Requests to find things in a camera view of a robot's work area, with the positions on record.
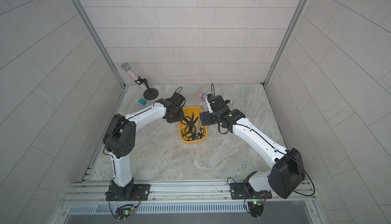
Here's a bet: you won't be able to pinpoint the yellow plastic storage box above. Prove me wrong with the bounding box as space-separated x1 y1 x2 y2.
179 106 208 144

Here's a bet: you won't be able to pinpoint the all black scissors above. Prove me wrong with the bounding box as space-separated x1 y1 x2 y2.
181 114 199 127

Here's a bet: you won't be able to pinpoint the silver blade black scissors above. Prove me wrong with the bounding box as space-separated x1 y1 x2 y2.
181 126 205 141

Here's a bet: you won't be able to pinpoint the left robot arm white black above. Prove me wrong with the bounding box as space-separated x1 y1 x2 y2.
102 96 186 201

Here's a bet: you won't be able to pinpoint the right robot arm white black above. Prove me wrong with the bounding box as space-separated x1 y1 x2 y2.
200 109 316 199

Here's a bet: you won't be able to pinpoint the purple toy figure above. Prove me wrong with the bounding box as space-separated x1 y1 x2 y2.
199 93 208 101

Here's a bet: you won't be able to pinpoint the teal eraser block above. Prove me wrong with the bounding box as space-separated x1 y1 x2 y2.
139 99 147 105

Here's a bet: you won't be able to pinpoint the glitter silver microphone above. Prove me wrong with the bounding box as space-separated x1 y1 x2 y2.
121 63 147 89

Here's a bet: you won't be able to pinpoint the right circuit board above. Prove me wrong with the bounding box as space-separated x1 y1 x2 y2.
247 201 264 218

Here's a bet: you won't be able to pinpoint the circuit board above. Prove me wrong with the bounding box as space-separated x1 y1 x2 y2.
116 204 135 222
247 201 264 218

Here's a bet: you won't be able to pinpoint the left circuit board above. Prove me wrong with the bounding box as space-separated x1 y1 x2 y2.
116 204 135 222

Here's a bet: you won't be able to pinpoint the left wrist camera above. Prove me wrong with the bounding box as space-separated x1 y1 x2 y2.
170 92 186 108

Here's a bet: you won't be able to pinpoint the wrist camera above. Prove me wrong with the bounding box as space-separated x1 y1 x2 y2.
170 92 186 108
206 94 231 114

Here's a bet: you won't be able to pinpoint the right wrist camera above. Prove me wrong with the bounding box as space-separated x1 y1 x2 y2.
206 94 231 114

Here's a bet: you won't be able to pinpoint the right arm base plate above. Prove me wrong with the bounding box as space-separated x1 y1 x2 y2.
229 182 272 200

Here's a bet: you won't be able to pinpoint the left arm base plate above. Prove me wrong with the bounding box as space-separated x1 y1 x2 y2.
105 184 151 201

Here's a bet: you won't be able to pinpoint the aluminium frame rail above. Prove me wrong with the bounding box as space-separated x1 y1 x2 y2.
59 179 317 206

